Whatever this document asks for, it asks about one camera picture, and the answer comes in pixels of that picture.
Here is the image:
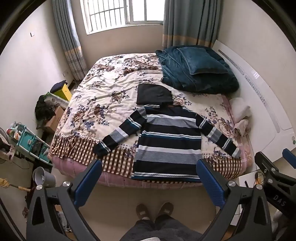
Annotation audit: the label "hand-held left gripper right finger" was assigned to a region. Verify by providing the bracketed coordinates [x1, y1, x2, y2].
[196, 159, 272, 241]

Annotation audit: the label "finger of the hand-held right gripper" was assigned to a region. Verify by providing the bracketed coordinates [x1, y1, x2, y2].
[254, 152, 280, 183]
[282, 148, 296, 168]

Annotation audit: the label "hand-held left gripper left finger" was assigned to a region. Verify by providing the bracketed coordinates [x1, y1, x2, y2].
[26, 159, 102, 241]

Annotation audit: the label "striped knit sweater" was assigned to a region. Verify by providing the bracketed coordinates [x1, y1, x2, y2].
[94, 104, 242, 183]

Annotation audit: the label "dark clothes pile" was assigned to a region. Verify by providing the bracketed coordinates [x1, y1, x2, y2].
[35, 95, 56, 122]

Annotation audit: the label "white flat board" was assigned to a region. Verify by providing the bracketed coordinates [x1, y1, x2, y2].
[238, 171, 258, 189]

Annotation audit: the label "bed with pink mattress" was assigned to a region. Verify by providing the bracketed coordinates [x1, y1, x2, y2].
[50, 53, 255, 189]

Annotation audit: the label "beige crumpled cloth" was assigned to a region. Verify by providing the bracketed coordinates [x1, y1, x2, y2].
[233, 119, 251, 137]

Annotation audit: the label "grey waste bin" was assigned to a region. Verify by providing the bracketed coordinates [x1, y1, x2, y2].
[32, 167, 56, 188]

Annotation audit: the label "brown slipper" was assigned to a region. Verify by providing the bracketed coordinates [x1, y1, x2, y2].
[136, 204, 152, 220]
[158, 202, 174, 218]

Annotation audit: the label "white headboard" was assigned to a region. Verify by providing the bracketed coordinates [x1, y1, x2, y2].
[211, 39, 296, 163]

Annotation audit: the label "white folded cloth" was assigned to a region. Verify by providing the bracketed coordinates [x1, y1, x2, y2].
[230, 97, 251, 121]

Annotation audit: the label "person's legs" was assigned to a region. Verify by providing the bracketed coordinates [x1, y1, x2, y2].
[120, 214, 204, 241]

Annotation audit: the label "cardboard box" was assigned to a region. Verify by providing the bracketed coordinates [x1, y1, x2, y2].
[44, 106, 65, 133]

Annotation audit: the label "teal storage rack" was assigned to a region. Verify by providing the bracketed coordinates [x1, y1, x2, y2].
[10, 124, 53, 166]

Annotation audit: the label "yellow broom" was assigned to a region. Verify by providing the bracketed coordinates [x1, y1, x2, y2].
[0, 177, 31, 193]

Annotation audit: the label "clear plastic storage box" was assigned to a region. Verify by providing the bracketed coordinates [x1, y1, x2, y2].
[45, 93, 70, 107]

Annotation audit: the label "yellow box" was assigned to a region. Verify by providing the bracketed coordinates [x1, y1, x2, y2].
[53, 83, 73, 101]

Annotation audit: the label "dark cap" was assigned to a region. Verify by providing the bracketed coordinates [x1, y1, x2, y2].
[50, 80, 68, 93]

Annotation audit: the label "teal plush comforter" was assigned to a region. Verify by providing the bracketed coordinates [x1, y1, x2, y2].
[155, 45, 240, 94]

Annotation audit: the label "black folded garment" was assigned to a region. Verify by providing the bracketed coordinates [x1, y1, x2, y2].
[136, 83, 174, 106]

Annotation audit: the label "teal plush pillow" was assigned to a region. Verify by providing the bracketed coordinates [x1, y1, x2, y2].
[177, 46, 229, 75]

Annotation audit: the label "grey-blue curtain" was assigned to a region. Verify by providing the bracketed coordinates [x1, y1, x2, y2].
[52, 0, 87, 80]
[162, 0, 221, 50]

